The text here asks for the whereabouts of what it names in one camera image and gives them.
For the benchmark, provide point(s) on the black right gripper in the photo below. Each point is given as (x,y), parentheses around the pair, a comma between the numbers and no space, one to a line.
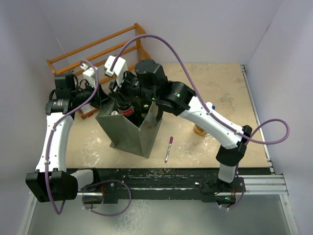
(120,92)

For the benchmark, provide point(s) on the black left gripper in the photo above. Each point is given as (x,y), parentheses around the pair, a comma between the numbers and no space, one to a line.
(101,99)

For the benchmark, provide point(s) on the dark cola glass bottle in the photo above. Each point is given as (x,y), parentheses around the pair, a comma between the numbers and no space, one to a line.
(126,109)

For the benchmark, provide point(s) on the green canvas tote bag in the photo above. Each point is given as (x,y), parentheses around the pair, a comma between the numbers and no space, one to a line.
(125,135)

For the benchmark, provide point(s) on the blue orange juice carton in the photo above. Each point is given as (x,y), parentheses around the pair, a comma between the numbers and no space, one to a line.
(201,117)

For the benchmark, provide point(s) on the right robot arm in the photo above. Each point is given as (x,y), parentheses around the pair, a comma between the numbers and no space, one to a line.
(148,81)

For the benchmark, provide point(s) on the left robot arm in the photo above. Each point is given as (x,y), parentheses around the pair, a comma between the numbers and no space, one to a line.
(50,180)

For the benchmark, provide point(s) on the orange wooden shoe rack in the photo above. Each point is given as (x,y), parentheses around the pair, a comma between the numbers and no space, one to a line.
(102,51)

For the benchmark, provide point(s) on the pink white marker pen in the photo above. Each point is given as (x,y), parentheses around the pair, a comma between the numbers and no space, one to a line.
(168,149)

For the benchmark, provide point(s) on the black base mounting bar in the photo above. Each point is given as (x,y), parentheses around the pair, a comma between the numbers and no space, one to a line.
(113,184)

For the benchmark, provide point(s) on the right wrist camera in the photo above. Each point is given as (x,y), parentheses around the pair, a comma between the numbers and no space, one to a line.
(119,68)

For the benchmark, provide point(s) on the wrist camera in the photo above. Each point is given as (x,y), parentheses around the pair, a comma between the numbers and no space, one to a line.
(89,74)
(119,68)

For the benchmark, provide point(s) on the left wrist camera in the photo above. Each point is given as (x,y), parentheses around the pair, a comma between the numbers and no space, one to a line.
(89,74)

